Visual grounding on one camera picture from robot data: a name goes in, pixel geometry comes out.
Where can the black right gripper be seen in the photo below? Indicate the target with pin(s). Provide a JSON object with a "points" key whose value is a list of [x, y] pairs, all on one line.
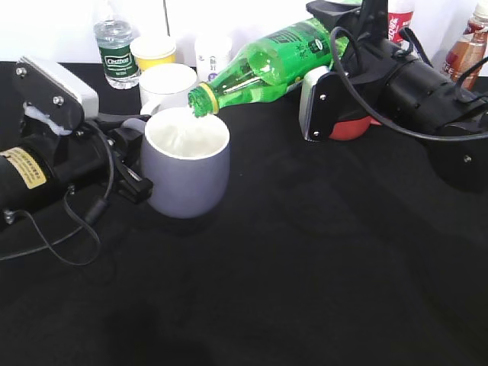
{"points": [[365, 65]]}

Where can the yellow paper cup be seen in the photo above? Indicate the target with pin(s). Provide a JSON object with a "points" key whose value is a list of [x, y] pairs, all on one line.
{"points": [[150, 51]]}

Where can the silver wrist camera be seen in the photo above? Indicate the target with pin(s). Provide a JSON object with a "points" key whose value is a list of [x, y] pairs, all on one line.
{"points": [[54, 96], [324, 103]]}

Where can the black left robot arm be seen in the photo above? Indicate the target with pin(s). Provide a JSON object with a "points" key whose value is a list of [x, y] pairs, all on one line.
{"points": [[43, 166]]}

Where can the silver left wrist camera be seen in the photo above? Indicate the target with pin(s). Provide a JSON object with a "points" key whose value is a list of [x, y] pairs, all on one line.
{"points": [[54, 96]]}

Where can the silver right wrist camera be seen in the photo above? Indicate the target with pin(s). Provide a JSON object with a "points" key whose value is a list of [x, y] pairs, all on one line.
{"points": [[324, 103]]}

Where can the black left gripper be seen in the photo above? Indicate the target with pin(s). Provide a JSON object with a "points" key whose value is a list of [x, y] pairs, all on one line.
{"points": [[80, 155]]}

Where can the green plastic soda bottle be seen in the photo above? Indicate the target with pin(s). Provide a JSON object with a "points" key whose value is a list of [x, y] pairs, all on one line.
{"points": [[265, 69]]}

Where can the brown tea drink bottle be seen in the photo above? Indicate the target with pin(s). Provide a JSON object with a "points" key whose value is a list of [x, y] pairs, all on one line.
{"points": [[471, 46]]}

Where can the red label drink bottle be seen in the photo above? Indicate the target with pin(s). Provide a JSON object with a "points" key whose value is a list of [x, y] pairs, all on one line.
{"points": [[400, 13]]}

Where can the white ceramic mug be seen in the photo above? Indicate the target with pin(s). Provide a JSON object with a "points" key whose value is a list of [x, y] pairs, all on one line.
{"points": [[165, 86]]}

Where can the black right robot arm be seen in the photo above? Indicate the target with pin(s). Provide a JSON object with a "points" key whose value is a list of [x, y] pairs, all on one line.
{"points": [[397, 87]]}

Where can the black table mat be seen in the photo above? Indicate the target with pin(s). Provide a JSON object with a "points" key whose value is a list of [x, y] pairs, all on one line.
{"points": [[333, 253]]}

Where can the clear Cestbon water bottle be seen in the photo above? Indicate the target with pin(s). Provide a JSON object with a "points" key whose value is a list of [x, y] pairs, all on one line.
{"points": [[114, 34]]}

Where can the small white plastic bottle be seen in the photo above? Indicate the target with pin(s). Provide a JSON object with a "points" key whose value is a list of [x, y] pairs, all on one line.
{"points": [[213, 54]]}

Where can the grey ceramic mug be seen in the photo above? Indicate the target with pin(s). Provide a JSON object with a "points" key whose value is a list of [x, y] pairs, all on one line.
{"points": [[187, 159]]}

